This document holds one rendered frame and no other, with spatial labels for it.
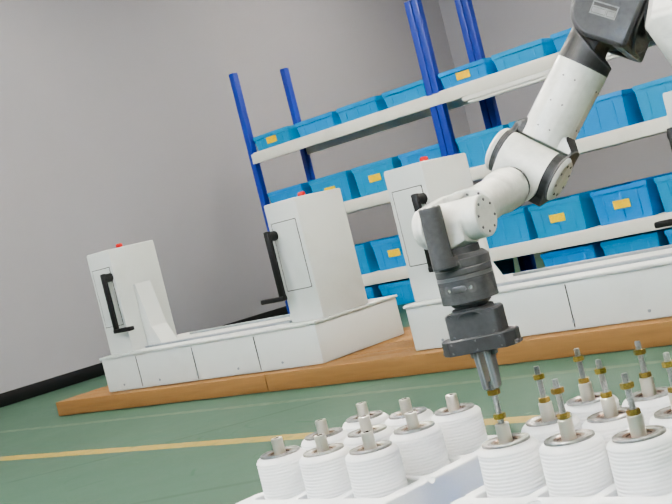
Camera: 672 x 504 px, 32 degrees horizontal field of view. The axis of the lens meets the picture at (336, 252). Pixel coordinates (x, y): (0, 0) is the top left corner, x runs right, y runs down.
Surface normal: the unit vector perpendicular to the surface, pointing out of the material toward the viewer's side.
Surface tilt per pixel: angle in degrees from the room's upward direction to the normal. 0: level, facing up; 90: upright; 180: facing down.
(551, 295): 90
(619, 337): 90
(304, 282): 90
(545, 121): 83
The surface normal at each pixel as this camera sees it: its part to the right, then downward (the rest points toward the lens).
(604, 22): -0.46, -0.04
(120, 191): 0.70, -0.16
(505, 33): -0.67, 0.18
